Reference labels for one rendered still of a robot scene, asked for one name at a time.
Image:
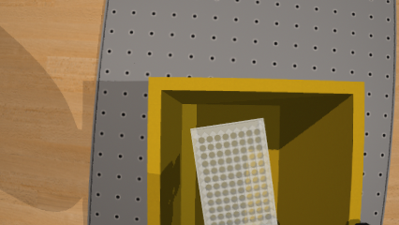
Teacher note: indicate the yellow box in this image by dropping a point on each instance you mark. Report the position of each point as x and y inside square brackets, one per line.
[315, 137]

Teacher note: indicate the grey flat base plate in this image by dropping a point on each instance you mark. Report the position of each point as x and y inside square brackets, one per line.
[333, 40]

